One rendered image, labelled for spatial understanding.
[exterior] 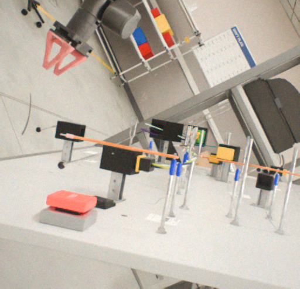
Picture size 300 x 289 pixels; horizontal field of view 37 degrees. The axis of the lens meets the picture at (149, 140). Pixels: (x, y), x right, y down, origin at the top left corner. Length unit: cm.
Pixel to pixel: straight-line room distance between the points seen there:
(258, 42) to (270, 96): 681
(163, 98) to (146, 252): 800
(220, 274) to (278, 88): 136
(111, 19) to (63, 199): 53
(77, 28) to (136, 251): 62
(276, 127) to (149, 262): 135
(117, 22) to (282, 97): 97
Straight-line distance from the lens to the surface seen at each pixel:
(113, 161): 73
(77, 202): 54
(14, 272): 102
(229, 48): 854
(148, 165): 71
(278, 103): 179
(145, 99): 855
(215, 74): 842
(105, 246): 51
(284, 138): 180
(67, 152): 113
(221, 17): 878
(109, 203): 69
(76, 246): 51
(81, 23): 101
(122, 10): 100
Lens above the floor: 132
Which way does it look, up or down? 9 degrees down
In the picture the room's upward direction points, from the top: 64 degrees clockwise
